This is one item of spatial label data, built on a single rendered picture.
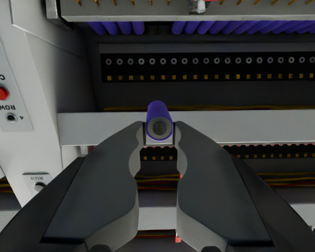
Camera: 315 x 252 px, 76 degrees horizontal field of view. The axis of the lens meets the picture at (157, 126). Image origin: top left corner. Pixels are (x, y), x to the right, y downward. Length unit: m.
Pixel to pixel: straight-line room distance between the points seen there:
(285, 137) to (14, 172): 0.39
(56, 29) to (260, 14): 0.26
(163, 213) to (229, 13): 0.33
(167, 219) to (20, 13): 0.37
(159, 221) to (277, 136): 0.25
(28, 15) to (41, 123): 0.12
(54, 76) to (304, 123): 0.34
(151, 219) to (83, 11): 0.35
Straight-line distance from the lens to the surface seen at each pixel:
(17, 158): 0.35
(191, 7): 0.26
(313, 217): 0.51
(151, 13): 0.27
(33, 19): 0.28
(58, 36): 0.33
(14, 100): 0.30
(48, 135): 0.30
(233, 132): 0.30
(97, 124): 0.28
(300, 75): 0.49
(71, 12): 0.29
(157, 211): 0.40
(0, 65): 0.28
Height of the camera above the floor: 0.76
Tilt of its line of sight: 30 degrees up
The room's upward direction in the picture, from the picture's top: 180 degrees clockwise
